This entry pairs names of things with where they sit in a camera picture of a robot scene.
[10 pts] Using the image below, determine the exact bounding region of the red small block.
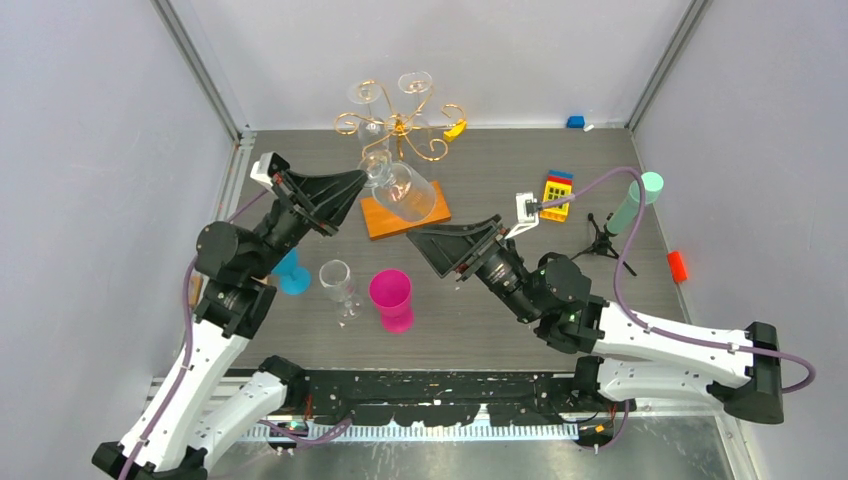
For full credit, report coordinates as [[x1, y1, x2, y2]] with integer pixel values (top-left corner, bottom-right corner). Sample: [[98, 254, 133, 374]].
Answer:
[[667, 251, 688, 284]]

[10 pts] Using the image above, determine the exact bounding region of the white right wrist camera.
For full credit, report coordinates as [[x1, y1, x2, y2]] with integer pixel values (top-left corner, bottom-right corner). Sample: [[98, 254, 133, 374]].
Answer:
[[505, 192, 541, 239]]

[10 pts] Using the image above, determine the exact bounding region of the mint green microphone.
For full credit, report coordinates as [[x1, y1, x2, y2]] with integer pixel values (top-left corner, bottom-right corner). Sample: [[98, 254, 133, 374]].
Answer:
[[604, 172, 664, 236]]

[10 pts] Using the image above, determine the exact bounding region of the yellow toy brick building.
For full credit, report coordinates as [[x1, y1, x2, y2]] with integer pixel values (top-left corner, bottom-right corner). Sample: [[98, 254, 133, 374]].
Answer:
[[539, 170, 574, 223]]

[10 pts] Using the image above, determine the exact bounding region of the orange wooden rack base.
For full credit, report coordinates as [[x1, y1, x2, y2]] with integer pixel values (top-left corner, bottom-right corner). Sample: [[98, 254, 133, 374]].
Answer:
[[360, 181, 452, 241]]

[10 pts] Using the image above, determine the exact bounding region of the blue small block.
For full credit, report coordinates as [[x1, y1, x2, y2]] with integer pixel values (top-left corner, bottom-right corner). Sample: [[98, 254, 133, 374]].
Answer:
[[566, 115, 586, 129]]

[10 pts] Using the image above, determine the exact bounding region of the pink plastic wine glass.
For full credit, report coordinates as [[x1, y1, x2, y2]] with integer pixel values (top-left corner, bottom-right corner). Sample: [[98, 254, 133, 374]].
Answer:
[[368, 269, 415, 334]]

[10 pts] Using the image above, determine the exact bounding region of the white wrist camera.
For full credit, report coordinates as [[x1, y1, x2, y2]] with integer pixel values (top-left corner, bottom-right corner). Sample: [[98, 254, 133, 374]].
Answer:
[[249, 152, 290, 191], [505, 192, 541, 239]]

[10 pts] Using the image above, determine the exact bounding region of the black mini tripod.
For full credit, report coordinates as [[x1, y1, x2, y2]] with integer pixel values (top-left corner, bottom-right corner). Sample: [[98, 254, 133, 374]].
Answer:
[[571, 213, 621, 260]]

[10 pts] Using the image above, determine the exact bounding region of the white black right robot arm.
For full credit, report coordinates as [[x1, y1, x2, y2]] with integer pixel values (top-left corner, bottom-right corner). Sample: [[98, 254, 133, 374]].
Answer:
[[406, 215, 784, 425]]

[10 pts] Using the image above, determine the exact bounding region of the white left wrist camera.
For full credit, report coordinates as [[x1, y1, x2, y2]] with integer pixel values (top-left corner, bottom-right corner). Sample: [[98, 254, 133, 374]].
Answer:
[[249, 152, 290, 191]]

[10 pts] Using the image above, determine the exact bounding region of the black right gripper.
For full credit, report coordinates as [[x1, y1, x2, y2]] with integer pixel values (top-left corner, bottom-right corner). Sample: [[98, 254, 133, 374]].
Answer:
[[407, 215, 542, 324]]

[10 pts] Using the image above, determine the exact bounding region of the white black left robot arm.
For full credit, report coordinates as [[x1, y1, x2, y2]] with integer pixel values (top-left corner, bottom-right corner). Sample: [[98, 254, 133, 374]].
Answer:
[[92, 160, 367, 479]]

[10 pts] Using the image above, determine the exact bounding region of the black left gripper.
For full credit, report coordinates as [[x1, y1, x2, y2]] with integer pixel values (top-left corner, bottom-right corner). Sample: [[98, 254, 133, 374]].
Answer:
[[246, 169, 367, 280]]

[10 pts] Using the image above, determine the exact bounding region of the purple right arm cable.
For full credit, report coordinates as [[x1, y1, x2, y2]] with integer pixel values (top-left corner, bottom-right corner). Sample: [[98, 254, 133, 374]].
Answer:
[[536, 166, 817, 395]]

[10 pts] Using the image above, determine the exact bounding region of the gold wire glass rack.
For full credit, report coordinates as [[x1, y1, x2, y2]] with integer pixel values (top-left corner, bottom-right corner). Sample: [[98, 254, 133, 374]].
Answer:
[[333, 79, 468, 163]]

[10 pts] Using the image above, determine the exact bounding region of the clear ribbed wine glass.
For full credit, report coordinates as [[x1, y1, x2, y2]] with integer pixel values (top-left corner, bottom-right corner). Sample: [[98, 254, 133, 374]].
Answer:
[[358, 150, 435, 217]]

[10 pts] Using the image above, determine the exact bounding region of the blue plastic wine glass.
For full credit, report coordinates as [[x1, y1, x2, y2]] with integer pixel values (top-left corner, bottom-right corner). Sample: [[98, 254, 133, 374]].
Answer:
[[271, 249, 311, 296]]

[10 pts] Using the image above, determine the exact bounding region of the yellow curved toy block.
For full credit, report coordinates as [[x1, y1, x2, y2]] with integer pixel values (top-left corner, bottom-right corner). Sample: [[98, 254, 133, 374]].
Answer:
[[442, 119, 467, 143]]

